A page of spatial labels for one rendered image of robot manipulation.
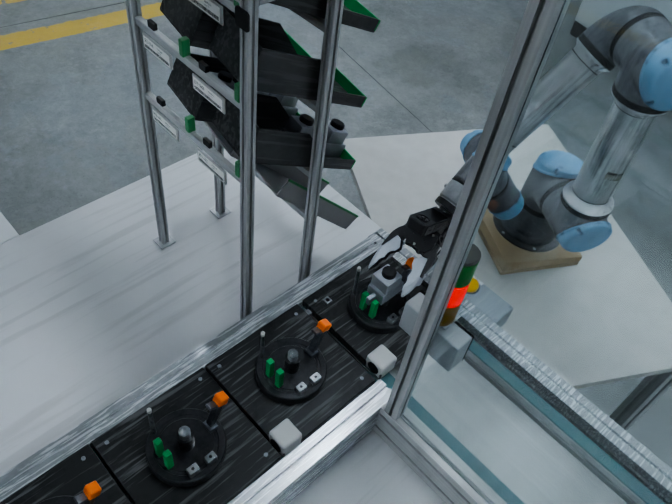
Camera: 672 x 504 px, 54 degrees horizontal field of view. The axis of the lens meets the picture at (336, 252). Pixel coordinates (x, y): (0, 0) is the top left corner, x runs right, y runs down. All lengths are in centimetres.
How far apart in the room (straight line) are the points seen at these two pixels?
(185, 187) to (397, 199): 58
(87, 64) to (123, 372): 260
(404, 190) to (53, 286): 94
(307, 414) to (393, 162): 91
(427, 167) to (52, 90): 227
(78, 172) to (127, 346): 178
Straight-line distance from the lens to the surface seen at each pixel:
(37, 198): 311
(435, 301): 100
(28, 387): 150
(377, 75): 384
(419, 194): 186
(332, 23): 109
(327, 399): 130
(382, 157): 195
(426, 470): 134
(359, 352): 136
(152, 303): 156
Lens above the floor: 211
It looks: 49 degrees down
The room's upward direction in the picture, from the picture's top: 10 degrees clockwise
